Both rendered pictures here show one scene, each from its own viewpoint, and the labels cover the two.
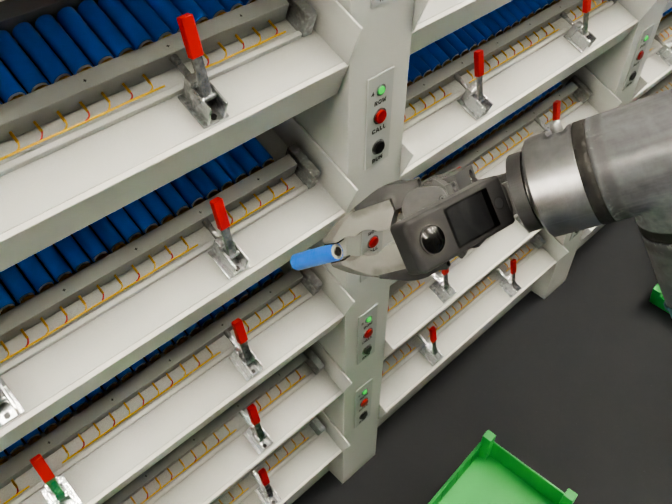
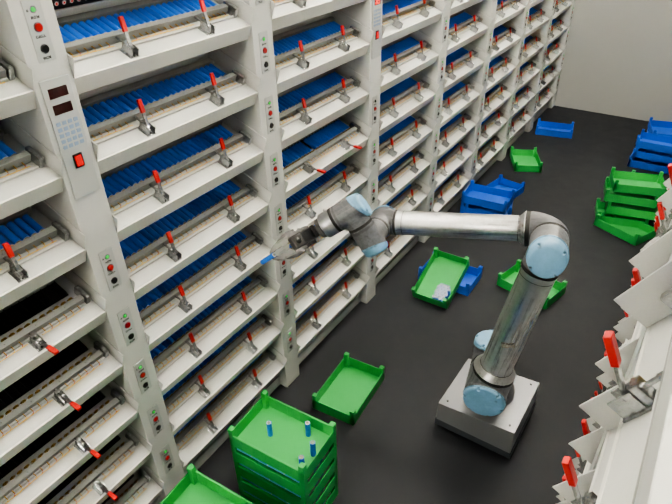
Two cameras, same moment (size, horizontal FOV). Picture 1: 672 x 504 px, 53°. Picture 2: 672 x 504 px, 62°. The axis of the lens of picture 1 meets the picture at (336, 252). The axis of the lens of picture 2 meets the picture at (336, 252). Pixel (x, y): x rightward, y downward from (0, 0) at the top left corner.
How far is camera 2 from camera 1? 1.31 m
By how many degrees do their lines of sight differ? 15
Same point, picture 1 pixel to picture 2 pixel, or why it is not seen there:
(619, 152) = (337, 212)
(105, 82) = (209, 214)
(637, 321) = (408, 305)
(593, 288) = (388, 295)
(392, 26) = (279, 191)
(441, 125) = (300, 221)
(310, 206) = (261, 250)
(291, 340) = (260, 302)
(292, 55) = (253, 203)
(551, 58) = (336, 195)
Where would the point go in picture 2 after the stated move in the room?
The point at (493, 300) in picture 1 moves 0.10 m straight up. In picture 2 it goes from (340, 301) to (340, 285)
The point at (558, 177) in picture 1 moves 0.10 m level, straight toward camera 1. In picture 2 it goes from (325, 221) to (319, 237)
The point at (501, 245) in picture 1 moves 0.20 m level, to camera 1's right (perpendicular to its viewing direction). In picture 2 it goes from (336, 272) to (377, 266)
